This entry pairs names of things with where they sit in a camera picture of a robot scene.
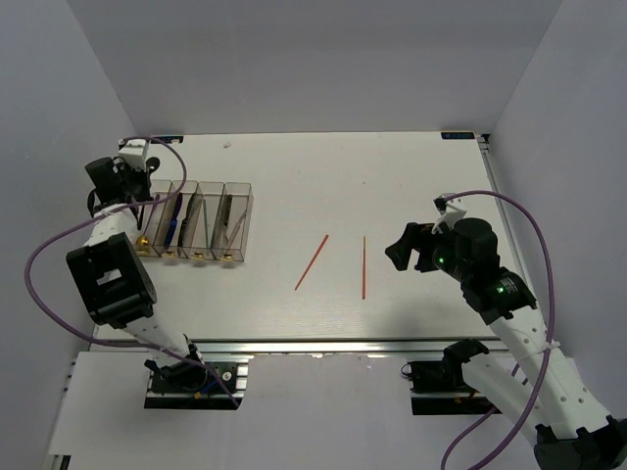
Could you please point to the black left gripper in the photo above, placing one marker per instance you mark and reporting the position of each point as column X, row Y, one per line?
column 124, row 169

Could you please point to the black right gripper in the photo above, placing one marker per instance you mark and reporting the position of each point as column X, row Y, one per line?
column 419, row 236

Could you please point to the orange chopstick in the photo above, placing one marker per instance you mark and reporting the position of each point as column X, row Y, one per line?
column 364, row 268
column 311, row 262

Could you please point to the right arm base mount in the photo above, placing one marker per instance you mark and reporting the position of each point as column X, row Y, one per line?
column 437, row 386

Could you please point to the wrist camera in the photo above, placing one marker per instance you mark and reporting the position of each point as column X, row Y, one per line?
column 134, row 153
column 451, row 209

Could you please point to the gold spoon purple handle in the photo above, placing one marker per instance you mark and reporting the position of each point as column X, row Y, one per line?
column 143, row 242

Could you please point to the blue label corner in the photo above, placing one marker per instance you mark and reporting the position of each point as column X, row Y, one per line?
column 170, row 139
column 457, row 135

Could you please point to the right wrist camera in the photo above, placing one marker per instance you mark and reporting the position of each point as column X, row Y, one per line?
column 451, row 209

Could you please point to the blue knife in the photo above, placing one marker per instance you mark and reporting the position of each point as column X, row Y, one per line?
column 173, row 221

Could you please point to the clear container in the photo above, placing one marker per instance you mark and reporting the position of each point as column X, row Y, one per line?
column 199, row 251
column 163, row 188
column 243, row 199
column 189, row 188

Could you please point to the silver fork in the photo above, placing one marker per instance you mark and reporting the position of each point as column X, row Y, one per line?
column 232, row 237

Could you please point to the blue label left corner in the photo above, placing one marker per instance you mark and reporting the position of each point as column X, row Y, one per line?
column 170, row 139

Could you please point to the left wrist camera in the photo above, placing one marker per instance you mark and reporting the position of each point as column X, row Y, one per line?
column 134, row 153

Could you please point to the black knife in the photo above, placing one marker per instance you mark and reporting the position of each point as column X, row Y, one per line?
column 190, row 216

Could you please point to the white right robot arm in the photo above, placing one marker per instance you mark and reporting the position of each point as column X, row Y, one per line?
column 566, row 425

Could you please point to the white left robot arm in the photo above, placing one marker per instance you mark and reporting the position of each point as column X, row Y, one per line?
column 112, row 281

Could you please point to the aluminium table frame rail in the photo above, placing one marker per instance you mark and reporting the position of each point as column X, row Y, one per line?
column 346, row 185

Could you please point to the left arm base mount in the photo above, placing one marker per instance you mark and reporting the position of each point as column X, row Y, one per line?
column 200, row 390

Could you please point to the black handled fork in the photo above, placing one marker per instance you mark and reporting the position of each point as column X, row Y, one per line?
column 226, row 211

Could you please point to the blue label right corner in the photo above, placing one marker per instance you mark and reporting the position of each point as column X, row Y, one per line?
column 457, row 135

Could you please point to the black spoon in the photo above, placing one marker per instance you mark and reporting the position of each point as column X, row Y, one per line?
column 144, row 195

